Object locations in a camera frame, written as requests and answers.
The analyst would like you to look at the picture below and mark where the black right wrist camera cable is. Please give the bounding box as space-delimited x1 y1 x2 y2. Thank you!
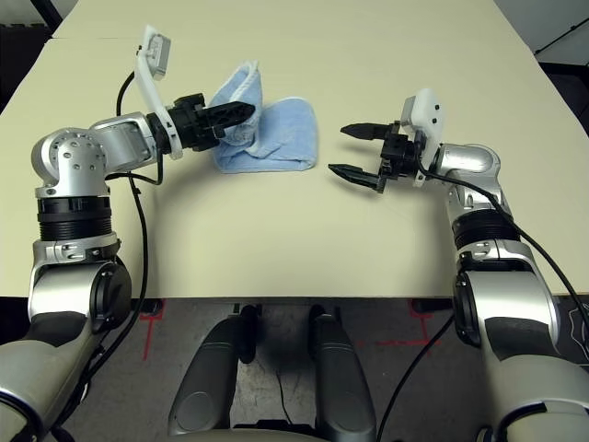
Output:
376 137 589 442

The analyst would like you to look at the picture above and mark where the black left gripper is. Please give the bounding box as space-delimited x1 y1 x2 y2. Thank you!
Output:
172 93 257 153

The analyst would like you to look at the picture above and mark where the black foam floor mat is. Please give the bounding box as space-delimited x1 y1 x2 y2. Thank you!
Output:
0 22 52 114
537 59 589 139

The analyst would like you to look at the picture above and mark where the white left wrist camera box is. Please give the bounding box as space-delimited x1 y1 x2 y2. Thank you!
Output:
134 25 183 160

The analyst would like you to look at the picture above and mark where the black stand bar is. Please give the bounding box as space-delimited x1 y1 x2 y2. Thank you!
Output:
533 20 589 54

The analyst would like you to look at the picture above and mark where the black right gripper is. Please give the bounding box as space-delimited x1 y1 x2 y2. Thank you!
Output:
328 122 422 193

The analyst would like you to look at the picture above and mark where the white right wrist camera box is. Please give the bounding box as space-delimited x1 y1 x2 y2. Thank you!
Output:
398 87 446 189

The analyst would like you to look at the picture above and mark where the black mat with white outlines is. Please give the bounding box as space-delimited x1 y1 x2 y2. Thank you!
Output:
559 294 589 365

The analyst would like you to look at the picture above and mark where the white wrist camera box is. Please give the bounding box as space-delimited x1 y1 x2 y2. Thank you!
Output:
134 25 183 160
398 87 446 189

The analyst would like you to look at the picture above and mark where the light blue terry towel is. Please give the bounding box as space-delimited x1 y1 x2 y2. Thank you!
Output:
212 59 319 175

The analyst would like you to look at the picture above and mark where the grey robot torso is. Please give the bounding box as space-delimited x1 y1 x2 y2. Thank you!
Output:
183 425 323 442

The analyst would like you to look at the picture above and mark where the grey robot right leg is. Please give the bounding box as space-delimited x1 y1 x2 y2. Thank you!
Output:
307 303 378 442

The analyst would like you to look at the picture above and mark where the beige side table black frame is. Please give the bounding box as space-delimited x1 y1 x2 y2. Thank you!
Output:
34 0 64 27

